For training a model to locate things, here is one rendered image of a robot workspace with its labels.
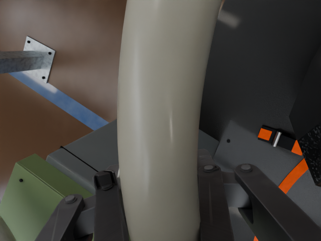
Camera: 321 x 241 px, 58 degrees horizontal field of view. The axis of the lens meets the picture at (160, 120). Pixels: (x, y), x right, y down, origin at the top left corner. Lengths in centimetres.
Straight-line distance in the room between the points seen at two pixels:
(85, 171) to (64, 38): 104
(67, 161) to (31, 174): 10
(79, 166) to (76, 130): 96
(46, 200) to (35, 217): 7
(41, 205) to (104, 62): 96
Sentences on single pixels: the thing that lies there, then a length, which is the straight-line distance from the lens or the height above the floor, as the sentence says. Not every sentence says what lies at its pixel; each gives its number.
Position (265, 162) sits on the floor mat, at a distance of 146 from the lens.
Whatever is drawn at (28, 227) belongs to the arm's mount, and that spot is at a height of 87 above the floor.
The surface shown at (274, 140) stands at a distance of 139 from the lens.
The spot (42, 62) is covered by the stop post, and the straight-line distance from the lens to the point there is 180.
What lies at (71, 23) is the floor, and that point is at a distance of 168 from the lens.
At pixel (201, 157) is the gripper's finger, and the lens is 18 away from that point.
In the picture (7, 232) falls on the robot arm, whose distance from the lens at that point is 72.
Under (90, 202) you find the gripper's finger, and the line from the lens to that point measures 16.
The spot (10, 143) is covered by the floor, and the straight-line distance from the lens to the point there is 213.
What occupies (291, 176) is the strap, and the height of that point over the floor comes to 2.
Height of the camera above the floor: 137
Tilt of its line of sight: 66 degrees down
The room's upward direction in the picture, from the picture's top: 127 degrees counter-clockwise
